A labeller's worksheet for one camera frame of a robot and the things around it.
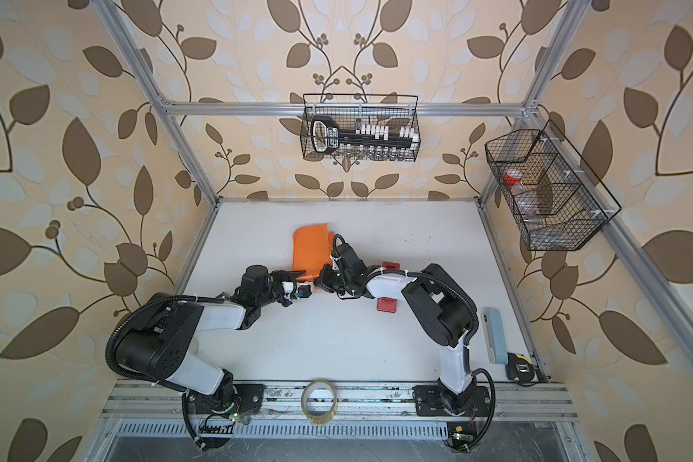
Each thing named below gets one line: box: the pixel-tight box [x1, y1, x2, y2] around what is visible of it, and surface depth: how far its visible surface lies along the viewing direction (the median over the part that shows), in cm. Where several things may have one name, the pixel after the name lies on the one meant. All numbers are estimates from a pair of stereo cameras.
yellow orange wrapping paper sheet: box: [291, 223, 335, 281], surface depth 101 cm
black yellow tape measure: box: [505, 352, 536, 384], surface depth 79 cm
